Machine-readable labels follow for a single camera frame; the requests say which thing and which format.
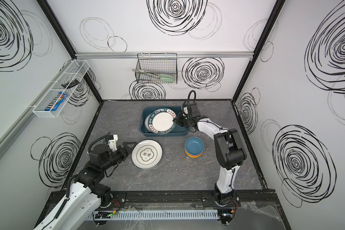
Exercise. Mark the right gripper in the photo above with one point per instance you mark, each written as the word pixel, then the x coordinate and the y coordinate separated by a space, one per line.
pixel 182 119

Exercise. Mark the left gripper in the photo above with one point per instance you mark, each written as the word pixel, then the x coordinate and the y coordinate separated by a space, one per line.
pixel 124 150

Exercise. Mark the white plate quatrefoil motif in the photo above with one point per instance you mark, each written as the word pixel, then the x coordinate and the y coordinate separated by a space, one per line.
pixel 147 154

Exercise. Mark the teal rimmed white plate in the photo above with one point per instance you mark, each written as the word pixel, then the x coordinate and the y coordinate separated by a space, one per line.
pixel 163 120

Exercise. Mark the white plate red characters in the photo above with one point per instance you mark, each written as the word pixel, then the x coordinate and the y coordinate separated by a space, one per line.
pixel 149 123

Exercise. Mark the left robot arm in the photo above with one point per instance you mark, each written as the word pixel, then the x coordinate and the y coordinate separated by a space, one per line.
pixel 84 191

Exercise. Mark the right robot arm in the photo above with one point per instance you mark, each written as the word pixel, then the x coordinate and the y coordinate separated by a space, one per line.
pixel 229 149

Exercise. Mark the teal plastic bin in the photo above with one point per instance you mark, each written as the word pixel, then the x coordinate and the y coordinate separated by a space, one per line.
pixel 176 132

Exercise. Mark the blue bowl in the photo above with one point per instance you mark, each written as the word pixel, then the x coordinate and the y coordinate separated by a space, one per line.
pixel 194 145

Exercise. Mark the yellow bowl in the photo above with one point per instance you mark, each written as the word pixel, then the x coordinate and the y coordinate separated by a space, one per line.
pixel 194 156

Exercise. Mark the green item in basket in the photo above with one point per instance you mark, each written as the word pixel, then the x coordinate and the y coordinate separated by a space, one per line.
pixel 166 77

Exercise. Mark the metal tongs in basket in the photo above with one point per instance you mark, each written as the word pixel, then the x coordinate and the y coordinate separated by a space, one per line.
pixel 150 74

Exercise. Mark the blue candy packet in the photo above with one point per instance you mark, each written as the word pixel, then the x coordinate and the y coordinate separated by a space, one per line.
pixel 56 102

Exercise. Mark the black wire wall basket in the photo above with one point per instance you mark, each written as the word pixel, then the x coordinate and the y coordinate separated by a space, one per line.
pixel 158 66

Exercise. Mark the white slotted cable duct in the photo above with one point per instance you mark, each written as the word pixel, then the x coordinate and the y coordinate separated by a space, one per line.
pixel 155 215

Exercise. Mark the white wire wall shelf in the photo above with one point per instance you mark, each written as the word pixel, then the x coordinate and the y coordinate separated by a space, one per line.
pixel 77 96

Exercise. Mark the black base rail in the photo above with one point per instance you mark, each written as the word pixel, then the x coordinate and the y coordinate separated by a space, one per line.
pixel 205 198

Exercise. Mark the left wall aluminium rail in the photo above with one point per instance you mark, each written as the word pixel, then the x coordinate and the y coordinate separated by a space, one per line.
pixel 15 130

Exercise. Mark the black corner frame post right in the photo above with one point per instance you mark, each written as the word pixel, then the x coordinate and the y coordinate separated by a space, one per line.
pixel 259 46

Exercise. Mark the black corner frame post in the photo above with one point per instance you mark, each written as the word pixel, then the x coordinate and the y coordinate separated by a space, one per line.
pixel 47 10
pixel 259 46

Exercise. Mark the black corner frame post left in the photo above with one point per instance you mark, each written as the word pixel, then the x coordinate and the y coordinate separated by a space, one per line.
pixel 47 10

